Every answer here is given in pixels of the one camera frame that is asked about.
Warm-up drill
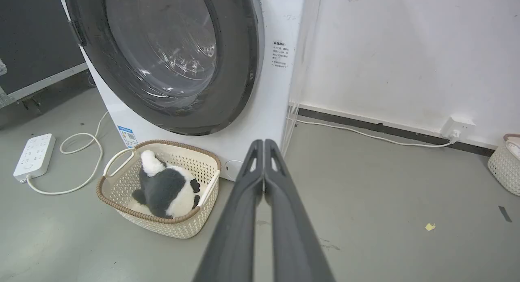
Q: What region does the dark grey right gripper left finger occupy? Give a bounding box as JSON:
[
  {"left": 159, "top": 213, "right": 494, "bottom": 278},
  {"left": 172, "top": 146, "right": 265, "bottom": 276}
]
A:
[{"left": 193, "top": 139, "right": 265, "bottom": 282}]

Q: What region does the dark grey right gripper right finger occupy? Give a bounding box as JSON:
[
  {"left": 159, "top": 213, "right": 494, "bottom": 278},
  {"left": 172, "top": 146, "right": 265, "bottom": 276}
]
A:
[{"left": 264, "top": 139, "right": 336, "bottom": 282}]

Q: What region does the white front-load washing machine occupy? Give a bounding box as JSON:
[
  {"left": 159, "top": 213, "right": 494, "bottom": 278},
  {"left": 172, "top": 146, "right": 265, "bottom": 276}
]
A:
[{"left": 56, "top": 0, "right": 306, "bottom": 182}]

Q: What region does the dark round washing machine door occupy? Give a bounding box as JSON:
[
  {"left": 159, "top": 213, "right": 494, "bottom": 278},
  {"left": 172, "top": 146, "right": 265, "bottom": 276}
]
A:
[{"left": 63, "top": 0, "right": 265, "bottom": 136}]

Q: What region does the cream woven laundry basket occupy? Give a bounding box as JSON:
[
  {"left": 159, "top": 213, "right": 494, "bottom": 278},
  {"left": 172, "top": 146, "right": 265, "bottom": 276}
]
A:
[{"left": 96, "top": 140, "right": 222, "bottom": 239}]

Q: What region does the black and white panda plush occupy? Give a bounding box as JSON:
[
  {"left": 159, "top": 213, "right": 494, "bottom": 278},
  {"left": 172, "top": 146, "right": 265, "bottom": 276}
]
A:
[{"left": 132, "top": 150, "right": 201, "bottom": 219}]

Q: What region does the white power strip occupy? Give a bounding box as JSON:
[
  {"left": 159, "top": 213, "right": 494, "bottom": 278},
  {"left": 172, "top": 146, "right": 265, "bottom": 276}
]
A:
[{"left": 13, "top": 134, "right": 56, "bottom": 184}]

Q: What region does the cream lattice laundry basket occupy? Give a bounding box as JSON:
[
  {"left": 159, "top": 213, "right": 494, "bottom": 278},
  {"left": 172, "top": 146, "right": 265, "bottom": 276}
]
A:
[{"left": 487, "top": 133, "right": 520, "bottom": 196}]

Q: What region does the black case with metal trim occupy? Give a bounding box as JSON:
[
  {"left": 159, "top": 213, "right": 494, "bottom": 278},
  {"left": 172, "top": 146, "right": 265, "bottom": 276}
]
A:
[{"left": 0, "top": 0, "right": 89, "bottom": 109}]

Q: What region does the white cable along wall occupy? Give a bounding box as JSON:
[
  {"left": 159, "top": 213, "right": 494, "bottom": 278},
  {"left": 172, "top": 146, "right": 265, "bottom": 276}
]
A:
[{"left": 288, "top": 118, "right": 454, "bottom": 148}]

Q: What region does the white power strip cable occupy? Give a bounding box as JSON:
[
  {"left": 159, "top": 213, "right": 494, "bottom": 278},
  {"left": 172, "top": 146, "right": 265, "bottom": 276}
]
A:
[{"left": 26, "top": 111, "right": 109, "bottom": 195}]

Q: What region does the white wall socket plug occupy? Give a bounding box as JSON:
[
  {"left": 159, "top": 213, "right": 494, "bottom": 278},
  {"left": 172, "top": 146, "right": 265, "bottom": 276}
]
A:
[{"left": 440, "top": 116, "right": 476, "bottom": 143}]

